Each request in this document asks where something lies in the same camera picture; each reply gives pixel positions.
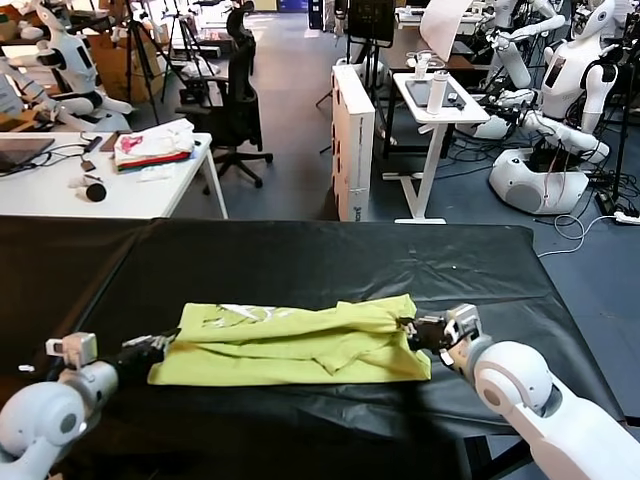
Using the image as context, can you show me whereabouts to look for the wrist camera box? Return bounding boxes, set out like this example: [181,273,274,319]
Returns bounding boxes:
[444,303,482,346]
[45,332,99,371]

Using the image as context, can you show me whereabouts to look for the black monitor stand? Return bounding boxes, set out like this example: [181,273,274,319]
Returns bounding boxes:
[314,39,400,146]

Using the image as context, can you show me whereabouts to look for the dark laptop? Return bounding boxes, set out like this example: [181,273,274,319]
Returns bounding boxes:
[0,137,56,176]

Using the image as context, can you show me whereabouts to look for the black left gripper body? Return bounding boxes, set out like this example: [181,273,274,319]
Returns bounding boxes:
[107,348,164,389]

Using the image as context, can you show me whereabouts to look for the white reflector board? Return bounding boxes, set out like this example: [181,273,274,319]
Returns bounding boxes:
[420,0,473,64]

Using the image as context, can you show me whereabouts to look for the white standing desk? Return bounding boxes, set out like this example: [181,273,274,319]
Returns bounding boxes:
[382,72,493,225]

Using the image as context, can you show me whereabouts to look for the black office chair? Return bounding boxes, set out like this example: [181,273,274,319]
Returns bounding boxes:
[174,8,275,190]

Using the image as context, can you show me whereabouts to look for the white bottle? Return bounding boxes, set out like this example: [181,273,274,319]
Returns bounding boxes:
[426,70,449,115]

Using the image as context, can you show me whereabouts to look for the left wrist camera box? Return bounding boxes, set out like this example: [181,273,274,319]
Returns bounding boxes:
[45,332,99,371]

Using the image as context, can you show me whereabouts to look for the long white desk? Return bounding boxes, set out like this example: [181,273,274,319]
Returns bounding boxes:
[0,130,230,220]

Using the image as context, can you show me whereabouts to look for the yellow green t-shirt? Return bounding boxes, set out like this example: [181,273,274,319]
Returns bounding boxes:
[147,294,432,387]

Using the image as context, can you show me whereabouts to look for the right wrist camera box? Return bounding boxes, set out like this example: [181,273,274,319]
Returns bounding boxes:
[444,303,482,346]

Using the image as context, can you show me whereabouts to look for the black monitor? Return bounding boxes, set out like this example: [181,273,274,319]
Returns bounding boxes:
[346,0,395,51]

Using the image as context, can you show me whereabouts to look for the tall white cardboard box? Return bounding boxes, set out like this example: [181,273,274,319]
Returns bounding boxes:
[330,64,376,223]

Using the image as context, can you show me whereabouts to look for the brown cardboard box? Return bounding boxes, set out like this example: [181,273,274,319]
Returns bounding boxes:
[86,32,163,104]

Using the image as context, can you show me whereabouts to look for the black camera tripod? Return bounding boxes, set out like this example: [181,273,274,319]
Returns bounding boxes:
[111,0,173,126]
[163,0,220,91]

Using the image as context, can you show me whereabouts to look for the dark tablet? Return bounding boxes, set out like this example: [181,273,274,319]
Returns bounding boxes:
[404,78,465,109]

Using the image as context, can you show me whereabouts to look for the white floor cable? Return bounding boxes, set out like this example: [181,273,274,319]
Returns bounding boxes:
[537,214,619,259]

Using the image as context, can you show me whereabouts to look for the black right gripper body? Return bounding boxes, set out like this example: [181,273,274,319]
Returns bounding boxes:
[407,319,452,351]

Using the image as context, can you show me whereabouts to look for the black desk cables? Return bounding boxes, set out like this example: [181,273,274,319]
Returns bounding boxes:
[28,132,103,169]

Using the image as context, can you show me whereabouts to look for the white humanoid robot black shoulders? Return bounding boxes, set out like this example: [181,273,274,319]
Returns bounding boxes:
[488,0,626,216]

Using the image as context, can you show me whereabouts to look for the black table cover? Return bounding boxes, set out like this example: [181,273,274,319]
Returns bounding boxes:
[0,214,159,371]
[47,218,626,480]

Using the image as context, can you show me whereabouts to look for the black light stand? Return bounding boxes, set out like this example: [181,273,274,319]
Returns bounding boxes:
[597,14,640,211]

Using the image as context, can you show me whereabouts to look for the white desk gadget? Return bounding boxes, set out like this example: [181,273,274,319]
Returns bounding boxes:
[406,52,445,81]

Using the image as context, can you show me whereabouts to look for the stack of folded clothes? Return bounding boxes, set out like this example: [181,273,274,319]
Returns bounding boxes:
[112,119,196,175]

